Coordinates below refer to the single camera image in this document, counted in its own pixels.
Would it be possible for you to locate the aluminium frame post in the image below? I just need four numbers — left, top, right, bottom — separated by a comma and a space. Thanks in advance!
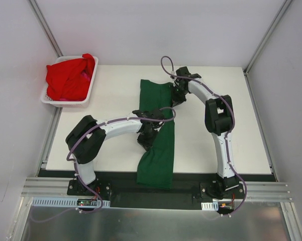
243, 0, 294, 76
27, 0, 63, 57

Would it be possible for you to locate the green t shirt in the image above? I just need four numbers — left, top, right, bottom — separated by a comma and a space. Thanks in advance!
137, 79, 175, 189

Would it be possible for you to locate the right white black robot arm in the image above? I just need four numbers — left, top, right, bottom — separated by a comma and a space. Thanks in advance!
171, 67, 239, 199

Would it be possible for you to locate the slotted cable duct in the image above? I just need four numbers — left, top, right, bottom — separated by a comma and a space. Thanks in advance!
32, 197, 111, 208
201, 201, 219, 211

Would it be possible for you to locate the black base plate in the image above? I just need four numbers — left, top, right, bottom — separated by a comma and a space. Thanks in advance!
37, 168, 277, 209

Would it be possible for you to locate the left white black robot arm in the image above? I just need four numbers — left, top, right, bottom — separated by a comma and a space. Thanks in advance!
65, 109, 165, 195

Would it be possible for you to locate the right slotted cable duct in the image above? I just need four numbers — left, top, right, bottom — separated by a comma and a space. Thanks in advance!
201, 201, 219, 211

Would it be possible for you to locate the red t shirt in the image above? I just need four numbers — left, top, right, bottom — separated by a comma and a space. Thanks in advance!
46, 53, 95, 101

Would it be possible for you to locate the left slotted cable duct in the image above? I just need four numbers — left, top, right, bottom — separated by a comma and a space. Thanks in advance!
32, 197, 111, 208

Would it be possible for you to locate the aluminium rail beam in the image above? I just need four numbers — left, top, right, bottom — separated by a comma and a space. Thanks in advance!
21, 175, 292, 202

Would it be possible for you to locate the left aluminium frame post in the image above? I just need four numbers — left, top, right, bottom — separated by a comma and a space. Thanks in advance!
27, 0, 63, 57

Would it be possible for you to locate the right aluminium frame post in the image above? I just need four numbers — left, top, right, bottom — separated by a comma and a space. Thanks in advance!
243, 0, 294, 76

